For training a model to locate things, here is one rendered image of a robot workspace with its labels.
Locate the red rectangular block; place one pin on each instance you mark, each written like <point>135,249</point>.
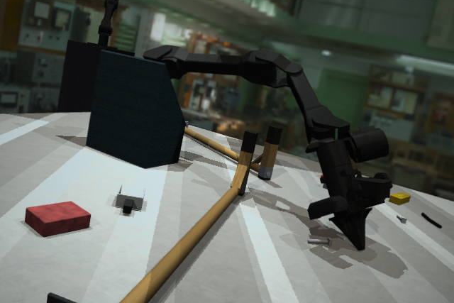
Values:
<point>57,218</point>

